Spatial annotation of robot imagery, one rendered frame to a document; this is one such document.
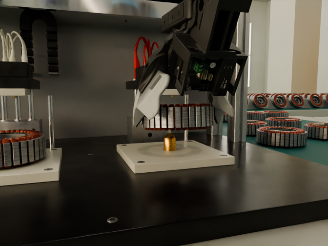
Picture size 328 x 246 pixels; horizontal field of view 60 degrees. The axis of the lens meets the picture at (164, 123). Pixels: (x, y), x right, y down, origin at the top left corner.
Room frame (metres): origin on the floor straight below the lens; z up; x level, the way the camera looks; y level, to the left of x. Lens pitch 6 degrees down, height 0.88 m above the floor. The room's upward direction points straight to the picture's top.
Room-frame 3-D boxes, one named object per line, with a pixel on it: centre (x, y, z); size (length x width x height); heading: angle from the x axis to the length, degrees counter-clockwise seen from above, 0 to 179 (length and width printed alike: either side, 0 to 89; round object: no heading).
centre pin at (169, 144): (0.45, -0.01, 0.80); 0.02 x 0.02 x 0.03
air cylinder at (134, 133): (0.59, 0.04, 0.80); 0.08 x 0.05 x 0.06; 108
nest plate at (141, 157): (0.45, -0.01, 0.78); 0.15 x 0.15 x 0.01; 18
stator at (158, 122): (0.43, -0.02, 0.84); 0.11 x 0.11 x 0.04
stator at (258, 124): (0.84, -0.25, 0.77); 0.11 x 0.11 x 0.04
